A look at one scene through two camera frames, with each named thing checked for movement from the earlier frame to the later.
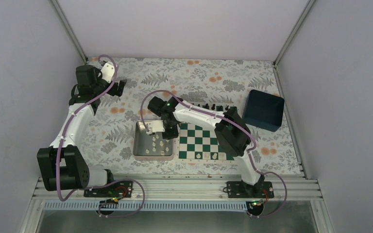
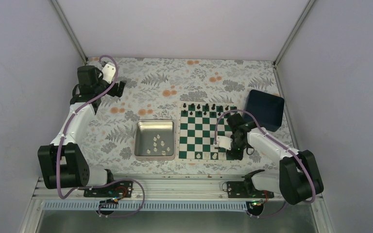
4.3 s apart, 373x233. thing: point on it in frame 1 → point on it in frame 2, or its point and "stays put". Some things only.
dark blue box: [263, 110] stays put
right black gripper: [172, 135] → [238, 156]
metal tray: [153, 147] stays put
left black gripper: [113, 91] stays put
